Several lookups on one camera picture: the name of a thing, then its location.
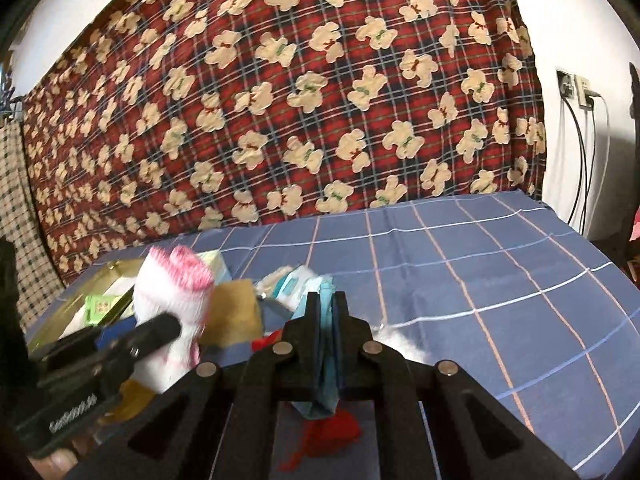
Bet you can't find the green tissue pack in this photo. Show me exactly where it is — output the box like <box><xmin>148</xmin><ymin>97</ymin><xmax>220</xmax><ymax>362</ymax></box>
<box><xmin>84</xmin><ymin>293</ymin><xmax>124</xmax><ymax>324</ymax></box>

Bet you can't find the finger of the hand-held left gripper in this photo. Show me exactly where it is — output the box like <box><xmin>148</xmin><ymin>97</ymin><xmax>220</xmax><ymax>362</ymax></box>
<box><xmin>124</xmin><ymin>312</ymin><xmax>182</xmax><ymax>362</ymax></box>
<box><xmin>29</xmin><ymin>326</ymin><xmax>130</xmax><ymax>367</ymax></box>

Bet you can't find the red plaid bear blanket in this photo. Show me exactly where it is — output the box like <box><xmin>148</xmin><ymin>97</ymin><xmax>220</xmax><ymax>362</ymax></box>
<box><xmin>22</xmin><ymin>0</ymin><xmax>548</xmax><ymax>288</ymax></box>

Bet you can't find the gold tin box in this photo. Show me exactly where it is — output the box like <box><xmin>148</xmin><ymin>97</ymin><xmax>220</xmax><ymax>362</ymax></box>
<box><xmin>27</xmin><ymin>259</ymin><xmax>151</xmax><ymax>356</ymax></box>

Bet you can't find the blue plaid tablecloth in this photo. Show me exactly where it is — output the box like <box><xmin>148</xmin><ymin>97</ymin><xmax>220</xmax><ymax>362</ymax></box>
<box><xmin>25</xmin><ymin>190</ymin><xmax>640</xmax><ymax>480</ymax></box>

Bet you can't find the cotton swab pack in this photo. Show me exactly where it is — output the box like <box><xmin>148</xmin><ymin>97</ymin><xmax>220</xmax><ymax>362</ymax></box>
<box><xmin>255</xmin><ymin>266</ymin><xmax>321</xmax><ymax>319</ymax></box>

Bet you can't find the round orange lidded container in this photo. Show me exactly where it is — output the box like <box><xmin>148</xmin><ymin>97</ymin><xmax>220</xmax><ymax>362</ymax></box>
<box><xmin>106</xmin><ymin>379</ymin><xmax>157</xmax><ymax>424</ymax></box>

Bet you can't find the clear plastic bag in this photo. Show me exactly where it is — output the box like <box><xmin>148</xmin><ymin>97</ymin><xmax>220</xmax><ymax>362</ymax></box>
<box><xmin>372</xmin><ymin>322</ymin><xmax>427</xmax><ymax>362</ymax></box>

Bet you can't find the white sock with pink trim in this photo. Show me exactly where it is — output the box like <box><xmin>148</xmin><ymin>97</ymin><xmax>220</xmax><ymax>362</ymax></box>
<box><xmin>131</xmin><ymin>245</ymin><xmax>216</xmax><ymax>394</ymax></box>

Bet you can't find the yellow sponge cloth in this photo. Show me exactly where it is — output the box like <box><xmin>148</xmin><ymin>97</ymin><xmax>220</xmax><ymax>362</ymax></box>
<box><xmin>207</xmin><ymin>280</ymin><xmax>264</xmax><ymax>349</ymax></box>

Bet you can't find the white charger cable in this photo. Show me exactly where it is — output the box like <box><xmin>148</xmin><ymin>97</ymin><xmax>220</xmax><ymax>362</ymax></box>
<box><xmin>591</xmin><ymin>90</ymin><xmax>612</xmax><ymax>171</ymax></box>

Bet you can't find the beige checkered cloth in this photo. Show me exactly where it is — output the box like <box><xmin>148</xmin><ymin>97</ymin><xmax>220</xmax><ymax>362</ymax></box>
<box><xmin>0</xmin><ymin>122</ymin><xmax>63</xmax><ymax>332</ymax></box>

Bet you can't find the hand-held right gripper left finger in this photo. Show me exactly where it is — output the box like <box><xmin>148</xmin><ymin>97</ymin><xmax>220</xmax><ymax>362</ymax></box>
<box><xmin>65</xmin><ymin>291</ymin><xmax>324</xmax><ymax>480</ymax></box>

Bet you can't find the dark metal hanger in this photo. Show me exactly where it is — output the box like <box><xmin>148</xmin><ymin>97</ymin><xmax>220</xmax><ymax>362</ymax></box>
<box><xmin>0</xmin><ymin>67</ymin><xmax>23</xmax><ymax>122</ymax></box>

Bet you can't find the teal cloth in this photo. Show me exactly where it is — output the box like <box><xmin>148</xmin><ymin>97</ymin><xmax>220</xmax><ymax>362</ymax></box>
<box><xmin>291</xmin><ymin>277</ymin><xmax>347</xmax><ymax>419</ymax></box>

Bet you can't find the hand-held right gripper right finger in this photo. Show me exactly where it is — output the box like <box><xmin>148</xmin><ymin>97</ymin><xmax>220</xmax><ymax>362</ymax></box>
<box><xmin>334</xmin><ymin>293</ymin><xmax>582</xmax><ymax>480</ymax></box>

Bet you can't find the person's left hand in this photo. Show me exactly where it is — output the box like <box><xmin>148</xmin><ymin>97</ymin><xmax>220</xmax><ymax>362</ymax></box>
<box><xmin>31</xmin><ymin>443</ymin><xmax>83</xmax><ymax>476</ymax></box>

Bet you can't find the red embroidered pouch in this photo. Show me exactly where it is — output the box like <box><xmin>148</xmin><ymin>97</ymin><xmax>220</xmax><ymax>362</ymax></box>
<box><xmin>250</xmin><ymin>330</ymin><xmax>362</xmax><ymax>473</ymax></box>

